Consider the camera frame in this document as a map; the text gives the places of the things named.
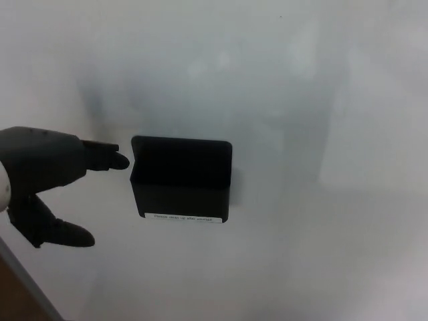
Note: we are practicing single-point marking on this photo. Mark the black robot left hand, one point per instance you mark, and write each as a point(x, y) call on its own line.
point(43, 157)

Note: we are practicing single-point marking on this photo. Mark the black magnetic marker holder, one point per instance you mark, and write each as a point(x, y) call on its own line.
point(180, 197)

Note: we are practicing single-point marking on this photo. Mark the white magnetic whiteboard grey frame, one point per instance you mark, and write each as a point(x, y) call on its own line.
point(301, 234)

